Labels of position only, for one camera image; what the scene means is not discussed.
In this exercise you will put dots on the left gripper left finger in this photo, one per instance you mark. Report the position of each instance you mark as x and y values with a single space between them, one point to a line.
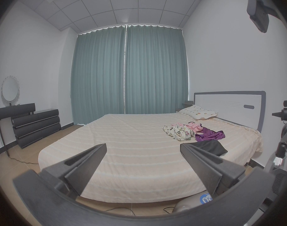
84 166

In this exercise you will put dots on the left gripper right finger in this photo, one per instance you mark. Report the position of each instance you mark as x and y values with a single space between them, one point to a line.
204 166

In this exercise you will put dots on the black T-shirt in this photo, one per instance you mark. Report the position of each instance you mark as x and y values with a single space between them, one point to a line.
211 148

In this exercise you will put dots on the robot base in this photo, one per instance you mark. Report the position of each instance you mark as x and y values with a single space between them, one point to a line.
188 203

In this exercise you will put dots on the bed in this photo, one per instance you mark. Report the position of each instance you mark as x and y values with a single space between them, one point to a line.
138 135

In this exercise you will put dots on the purple garment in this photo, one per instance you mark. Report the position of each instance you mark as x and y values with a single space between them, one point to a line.
209 135

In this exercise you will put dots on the pink garment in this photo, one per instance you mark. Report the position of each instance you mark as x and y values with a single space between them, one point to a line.
193 126

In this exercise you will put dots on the white printed pyjama top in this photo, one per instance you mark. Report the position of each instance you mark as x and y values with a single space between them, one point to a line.
178 133

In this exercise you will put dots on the white printed pillow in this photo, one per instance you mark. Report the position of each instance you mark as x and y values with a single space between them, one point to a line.
197 112

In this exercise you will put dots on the black chest of drawers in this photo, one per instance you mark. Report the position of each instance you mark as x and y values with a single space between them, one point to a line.
35 126

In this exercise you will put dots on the grey bedside table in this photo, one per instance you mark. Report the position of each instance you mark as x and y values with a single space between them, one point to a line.
184 105

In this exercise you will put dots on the blue-green curtain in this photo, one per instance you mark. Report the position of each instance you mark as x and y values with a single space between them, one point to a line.
155 74
98 79

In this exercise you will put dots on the black dressing table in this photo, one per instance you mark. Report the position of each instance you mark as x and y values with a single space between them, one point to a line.
13 111

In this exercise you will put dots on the white round framed mirror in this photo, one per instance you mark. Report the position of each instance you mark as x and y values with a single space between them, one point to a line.
10 88

